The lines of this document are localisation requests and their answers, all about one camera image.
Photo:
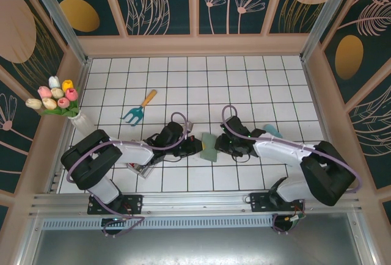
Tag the light green card holder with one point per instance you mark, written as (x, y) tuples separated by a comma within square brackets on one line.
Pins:
[(209, 153)]

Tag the clear plastic card box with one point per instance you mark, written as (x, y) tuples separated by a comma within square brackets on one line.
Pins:
[(142, 171)]

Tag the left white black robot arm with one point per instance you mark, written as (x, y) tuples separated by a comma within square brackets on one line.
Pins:
[(134, 154)]

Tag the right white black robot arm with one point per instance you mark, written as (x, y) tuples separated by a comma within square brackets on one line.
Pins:
[(275, 152)]

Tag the light teal plastic object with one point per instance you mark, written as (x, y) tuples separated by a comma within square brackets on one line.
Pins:
[(272, 130)]

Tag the white ribbed vase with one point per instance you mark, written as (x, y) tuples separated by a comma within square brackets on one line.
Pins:
[(84, 124)]

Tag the grey metal front panel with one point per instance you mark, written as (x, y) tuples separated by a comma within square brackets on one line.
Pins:
[(195, 248)]

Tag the deep pink artificial tulip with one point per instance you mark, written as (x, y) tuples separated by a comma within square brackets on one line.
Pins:
[(72, 94)]

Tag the yellow artificial tulip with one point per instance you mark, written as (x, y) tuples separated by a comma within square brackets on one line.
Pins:
[(67, 85)]

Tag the cream artificial tulip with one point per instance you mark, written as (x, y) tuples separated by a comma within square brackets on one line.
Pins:
[(57, 93), (49, 103), (33, 103)]

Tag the white blue artificial tulip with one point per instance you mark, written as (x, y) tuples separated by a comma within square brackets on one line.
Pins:
[(54, 82)]

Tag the pale pink artificial tulip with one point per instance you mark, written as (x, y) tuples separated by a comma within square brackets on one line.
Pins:
[(45, 92)]

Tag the aluminium mounting rail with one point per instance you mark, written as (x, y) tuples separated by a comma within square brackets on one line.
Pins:
[(195, 205)]

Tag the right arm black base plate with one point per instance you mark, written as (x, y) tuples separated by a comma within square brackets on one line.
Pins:
[(259, 202)]

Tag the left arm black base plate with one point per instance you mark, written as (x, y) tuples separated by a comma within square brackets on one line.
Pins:
[(136, 204)]

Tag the aluminium frame post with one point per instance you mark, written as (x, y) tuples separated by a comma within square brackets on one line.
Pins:
[(323, 17), (58, 17)]

